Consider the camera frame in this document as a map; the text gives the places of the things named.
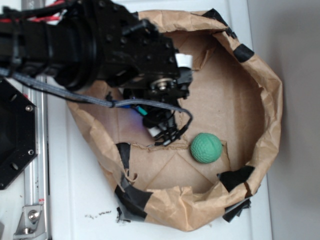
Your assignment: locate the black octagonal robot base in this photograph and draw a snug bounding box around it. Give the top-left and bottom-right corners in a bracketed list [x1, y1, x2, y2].
[0, 77, 37, 190]

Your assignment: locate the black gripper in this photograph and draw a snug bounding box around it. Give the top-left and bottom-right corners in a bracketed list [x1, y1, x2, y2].
[96, 18, 193, 146]

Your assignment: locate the aluminium extrusion rail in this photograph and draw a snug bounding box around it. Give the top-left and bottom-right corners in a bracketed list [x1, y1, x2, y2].
[12, 0, 52, 240]

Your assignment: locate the green dimpled foam ball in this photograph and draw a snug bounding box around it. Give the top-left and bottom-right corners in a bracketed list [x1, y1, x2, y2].
[190, 133, 223, 164]

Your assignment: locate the crumpled brown paper bag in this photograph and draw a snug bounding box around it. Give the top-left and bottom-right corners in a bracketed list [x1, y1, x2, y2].
[68, 10, 283, 232]

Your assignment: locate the grey braided cable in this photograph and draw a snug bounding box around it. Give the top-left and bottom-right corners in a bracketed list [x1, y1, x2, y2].
[0, 66, 194, 137]

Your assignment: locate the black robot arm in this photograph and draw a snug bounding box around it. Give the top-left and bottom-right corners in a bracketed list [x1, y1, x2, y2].
[0, 0, 193, 146]

